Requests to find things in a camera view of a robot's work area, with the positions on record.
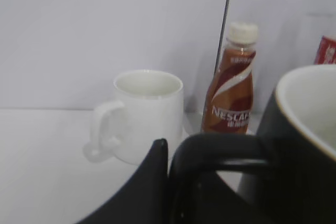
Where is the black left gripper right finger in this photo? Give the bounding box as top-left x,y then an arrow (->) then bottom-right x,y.
194,172 -> 260,223

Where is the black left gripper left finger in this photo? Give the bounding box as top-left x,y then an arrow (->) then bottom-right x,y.
79,138 -> 168,223

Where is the black mug white interior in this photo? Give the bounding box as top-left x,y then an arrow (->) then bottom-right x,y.
167,65 -> 335,223

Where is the white ceramic mug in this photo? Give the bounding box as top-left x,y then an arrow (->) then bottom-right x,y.
83,70 -> 184,165

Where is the brown Nescafe coffee bottle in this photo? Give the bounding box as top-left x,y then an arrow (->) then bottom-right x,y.
201,22 -> 258,134

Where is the cola bottle red label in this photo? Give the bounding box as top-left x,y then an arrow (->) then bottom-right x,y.
314,36 -> 336,65

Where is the thin black wall cable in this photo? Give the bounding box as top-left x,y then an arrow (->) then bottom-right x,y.
214,0 -> 235,74

